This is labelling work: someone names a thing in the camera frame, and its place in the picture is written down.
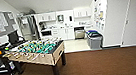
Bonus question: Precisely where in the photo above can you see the white base cabinets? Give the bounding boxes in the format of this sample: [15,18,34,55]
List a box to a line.
[39,22,95,45]

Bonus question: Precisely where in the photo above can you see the blue-lidded grey bin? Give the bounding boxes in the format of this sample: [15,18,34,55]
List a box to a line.
[84,28,100,39]

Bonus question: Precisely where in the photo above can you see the grey trash bins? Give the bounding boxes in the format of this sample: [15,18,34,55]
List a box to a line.
[87,31,106,51]

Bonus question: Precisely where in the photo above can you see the foosball table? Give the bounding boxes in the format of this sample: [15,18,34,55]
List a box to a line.
[0,35,70,75]

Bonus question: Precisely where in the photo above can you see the black monitor on cart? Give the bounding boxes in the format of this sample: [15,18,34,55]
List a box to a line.
[7,30,20,46]

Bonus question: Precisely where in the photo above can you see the large colourful wall poster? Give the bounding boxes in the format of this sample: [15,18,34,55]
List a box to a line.
[92,0,107,31]

